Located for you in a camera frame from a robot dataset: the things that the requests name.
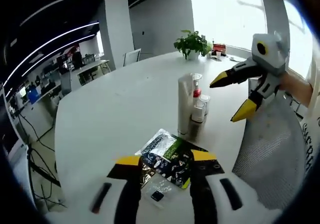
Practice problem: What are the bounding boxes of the tangled black floor cables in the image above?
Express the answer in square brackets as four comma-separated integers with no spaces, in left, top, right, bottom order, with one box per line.
[14,111,69,210]

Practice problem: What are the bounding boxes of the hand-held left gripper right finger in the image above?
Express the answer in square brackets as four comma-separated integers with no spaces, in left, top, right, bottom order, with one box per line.
[189,149,259,224]

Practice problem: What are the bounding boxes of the white skincare tube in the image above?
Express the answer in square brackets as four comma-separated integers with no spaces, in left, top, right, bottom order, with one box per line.
[176,73,195,137]

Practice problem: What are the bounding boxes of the clear skincare sachet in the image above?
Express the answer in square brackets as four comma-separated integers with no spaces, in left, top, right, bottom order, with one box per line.
[140,175,181,209]

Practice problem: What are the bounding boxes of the large red-collared skincare bottle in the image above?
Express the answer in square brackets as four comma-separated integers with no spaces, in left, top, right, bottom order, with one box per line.
[190,72,204,116]

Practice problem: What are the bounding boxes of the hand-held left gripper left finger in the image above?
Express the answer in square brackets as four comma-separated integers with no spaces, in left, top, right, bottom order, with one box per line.
[88,155,144,224]

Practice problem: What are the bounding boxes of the small skincare pump bottle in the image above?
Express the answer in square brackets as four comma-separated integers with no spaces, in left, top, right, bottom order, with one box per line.
[190,100,207,123]
[198,94,212,117]

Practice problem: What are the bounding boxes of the green black skincare sachet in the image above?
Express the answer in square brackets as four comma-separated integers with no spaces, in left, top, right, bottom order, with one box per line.
[134,128,210,190]

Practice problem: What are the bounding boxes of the grey mesh chair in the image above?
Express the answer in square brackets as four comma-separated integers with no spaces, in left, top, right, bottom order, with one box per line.
[230,91,313,212]

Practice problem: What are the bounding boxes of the red box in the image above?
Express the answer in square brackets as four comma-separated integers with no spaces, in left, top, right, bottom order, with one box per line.
[211,42,228,58]

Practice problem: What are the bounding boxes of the blue storage box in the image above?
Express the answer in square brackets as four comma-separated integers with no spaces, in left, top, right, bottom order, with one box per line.
[27,90,43,105]

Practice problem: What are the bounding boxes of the white chair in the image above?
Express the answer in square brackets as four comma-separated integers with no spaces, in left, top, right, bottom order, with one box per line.
[121,48,143,67]

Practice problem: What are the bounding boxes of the potted green plant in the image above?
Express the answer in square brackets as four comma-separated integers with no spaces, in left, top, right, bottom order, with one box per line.
[173,29,213,60]

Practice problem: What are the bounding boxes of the gold foil skincare sachet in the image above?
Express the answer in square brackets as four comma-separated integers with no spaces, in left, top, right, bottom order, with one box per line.
[139,162,158,190]

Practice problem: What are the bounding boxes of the white office desk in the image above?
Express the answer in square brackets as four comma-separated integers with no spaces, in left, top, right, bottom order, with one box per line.
[76,59,112,85]

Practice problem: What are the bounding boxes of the white printed shirt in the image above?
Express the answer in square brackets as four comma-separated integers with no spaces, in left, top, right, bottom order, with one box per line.
[298,56,320,179]

